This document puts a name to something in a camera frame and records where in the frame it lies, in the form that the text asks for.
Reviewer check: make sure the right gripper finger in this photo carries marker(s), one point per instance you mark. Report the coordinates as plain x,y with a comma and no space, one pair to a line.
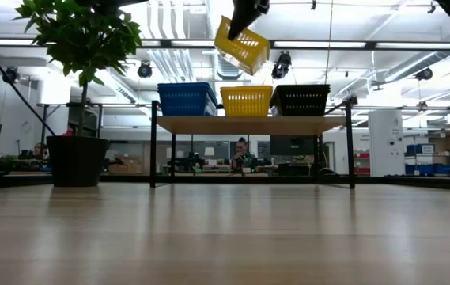
244,16

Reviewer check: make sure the yellow plastic basket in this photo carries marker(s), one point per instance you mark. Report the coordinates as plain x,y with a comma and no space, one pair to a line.
246,102
248,55

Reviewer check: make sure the black plastic basket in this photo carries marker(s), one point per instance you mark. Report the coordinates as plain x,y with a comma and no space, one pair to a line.
299,101

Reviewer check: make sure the blue plastic basket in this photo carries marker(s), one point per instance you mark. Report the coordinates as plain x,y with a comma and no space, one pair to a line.
185,103

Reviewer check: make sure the black ceiling spotlight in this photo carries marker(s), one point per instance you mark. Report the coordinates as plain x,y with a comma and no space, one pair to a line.
424,74
282,65
144,70
11,74

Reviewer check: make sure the long overhead light bar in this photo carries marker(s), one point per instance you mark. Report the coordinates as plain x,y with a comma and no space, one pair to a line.
319,44

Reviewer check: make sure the person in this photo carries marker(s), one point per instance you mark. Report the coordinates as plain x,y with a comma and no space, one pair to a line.
242,152
40,151

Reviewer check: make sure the black monitor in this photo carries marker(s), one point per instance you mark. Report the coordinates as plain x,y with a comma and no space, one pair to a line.
292,145

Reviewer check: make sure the white lamp shade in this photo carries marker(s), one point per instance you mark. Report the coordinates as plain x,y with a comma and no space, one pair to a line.
209,151

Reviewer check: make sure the green leafy plant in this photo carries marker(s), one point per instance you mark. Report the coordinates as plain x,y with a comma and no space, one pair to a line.
82,35

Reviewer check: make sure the cardboard boxes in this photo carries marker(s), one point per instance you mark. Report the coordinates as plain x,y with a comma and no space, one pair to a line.
125,166

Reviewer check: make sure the black metal rack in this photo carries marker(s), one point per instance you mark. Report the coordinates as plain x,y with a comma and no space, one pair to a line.
72,105

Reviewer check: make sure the blue storage bin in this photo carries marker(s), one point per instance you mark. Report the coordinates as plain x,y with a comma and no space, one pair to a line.
420,149
430,169

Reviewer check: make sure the black plant pot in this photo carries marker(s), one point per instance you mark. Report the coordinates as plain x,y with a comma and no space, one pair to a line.
76,160

